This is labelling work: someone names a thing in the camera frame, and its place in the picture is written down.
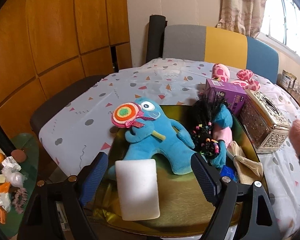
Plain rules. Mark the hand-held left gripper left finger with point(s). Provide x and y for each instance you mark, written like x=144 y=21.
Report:
x=92 y=177

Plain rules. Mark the wooden wardrobe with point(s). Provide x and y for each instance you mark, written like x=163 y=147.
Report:
x=52 y=30

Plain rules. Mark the blue tissue packet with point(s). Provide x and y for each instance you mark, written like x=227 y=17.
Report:
x=227 y=173

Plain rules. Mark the black rolled mat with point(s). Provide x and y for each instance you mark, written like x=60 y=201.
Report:
x=156 y=37

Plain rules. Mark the blue plush monster with lollipop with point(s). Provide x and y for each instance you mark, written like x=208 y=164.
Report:
x=152 y=142

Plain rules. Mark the patterned white tablecloth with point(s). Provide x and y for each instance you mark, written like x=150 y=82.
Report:
x=90 y=110

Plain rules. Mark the pink spotted plush toy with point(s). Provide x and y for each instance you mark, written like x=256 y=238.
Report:
x=220 y=71

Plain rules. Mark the white foam sponge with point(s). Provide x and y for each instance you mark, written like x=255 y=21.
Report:
x=137 y=190

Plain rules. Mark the small orange fruit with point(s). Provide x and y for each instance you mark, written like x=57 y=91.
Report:
x=0 y=157

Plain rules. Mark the gold tray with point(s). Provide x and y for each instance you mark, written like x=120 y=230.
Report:
x=185 y=200

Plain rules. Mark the silver embossed tissue box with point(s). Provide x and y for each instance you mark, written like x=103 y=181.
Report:
x=265 y=120

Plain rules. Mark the purple cardboard box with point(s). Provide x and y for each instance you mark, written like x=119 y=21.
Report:
x=225 y=92

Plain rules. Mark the pink hair scrunchie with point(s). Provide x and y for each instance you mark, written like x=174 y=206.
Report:
x=20 y=198

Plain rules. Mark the green glass side table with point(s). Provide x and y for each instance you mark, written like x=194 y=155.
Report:
x=30 y=145

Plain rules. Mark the window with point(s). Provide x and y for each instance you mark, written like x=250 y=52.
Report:
x=285 y=17

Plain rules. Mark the white crumpled plastic bag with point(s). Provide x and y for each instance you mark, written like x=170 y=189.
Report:
x=11 y=170

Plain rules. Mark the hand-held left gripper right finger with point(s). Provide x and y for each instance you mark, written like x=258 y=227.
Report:
x=205 y=177

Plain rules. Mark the patterned beige curtain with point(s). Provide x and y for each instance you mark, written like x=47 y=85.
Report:
x=240 y=5

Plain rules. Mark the black-haired beaded doll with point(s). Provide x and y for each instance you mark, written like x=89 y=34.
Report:
x=205 y=140

